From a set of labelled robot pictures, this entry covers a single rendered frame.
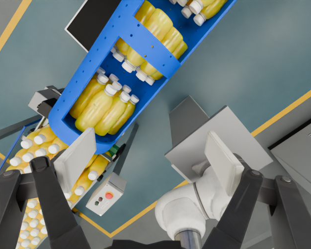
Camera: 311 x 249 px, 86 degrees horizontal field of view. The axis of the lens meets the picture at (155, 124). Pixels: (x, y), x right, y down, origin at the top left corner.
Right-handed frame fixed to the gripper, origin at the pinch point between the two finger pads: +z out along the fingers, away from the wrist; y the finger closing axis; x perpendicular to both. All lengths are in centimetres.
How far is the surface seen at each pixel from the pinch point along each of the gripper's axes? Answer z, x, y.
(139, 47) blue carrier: 35.9, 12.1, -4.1
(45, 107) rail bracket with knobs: 61, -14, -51
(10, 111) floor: 166, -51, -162
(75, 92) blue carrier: 38.7, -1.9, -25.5
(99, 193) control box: 49, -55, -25
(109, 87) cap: 41.9, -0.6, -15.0
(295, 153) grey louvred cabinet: 118, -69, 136
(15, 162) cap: 51, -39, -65
